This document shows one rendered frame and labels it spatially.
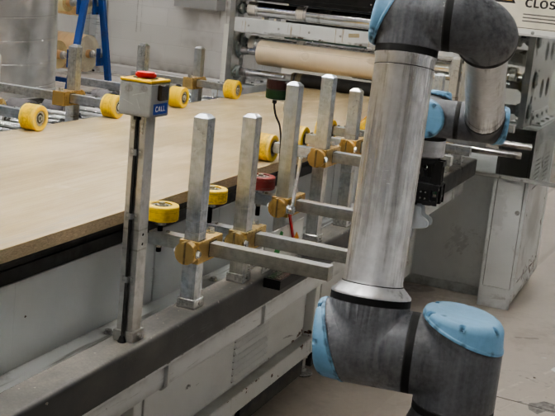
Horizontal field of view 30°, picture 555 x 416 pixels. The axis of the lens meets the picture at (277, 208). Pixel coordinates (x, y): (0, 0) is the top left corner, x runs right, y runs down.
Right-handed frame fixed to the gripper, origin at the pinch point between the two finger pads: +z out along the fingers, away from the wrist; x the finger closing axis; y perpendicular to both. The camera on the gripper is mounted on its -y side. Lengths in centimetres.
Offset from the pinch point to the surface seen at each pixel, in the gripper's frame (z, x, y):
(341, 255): 2.0, -26.5, -8.3
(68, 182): -7, -45, -73
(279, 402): 83, 62, -54
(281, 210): -1.4, -8.5, -31.8
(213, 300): 13, -47, -31
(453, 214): 44, 238, -40
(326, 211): -1.8, -1.5, -21.8
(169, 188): -7, -31, -52
